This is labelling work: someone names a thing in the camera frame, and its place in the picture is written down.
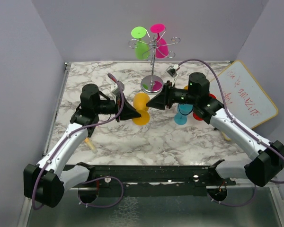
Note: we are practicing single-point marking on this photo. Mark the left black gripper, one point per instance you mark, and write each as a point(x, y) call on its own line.
point(128, 111)

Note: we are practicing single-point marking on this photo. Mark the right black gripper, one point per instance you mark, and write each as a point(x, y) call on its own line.
point(165, 97)

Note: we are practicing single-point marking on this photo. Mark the orange wine glass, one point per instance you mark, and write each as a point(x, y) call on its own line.
point(139, 103)

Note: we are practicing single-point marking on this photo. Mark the blue wine glass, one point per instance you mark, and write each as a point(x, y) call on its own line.
point(183, 110)

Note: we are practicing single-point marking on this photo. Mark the green wine glass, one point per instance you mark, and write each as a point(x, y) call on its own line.
point(141, 48)

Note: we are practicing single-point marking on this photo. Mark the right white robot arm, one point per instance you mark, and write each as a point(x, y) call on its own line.
point(265, 157)

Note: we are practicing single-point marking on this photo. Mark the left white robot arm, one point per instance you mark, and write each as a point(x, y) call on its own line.
point(46, 181)

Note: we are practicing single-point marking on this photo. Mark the chrome wine glass rack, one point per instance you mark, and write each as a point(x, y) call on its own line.
point(153, 84)

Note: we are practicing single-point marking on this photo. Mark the pink wine glass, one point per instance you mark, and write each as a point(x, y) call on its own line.
point(162, 50)

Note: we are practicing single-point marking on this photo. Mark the beige tube on table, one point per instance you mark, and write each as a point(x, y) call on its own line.
point(91, 145)

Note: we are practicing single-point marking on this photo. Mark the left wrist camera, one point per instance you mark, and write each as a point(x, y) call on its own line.
point(116, 88)

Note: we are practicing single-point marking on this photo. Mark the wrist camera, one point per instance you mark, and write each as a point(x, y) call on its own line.
point(172, 71)
point(116, 88)

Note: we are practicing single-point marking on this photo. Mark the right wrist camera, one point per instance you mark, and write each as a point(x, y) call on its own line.
point(172, 71)

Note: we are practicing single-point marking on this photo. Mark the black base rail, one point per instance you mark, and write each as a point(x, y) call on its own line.
point(154, 181)

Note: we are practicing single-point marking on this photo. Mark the aluminium frame rail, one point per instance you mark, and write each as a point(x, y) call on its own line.
point(67, 66)

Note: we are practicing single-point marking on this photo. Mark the whiteboard with yellow frame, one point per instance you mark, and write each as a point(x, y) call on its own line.
point(244, 96)

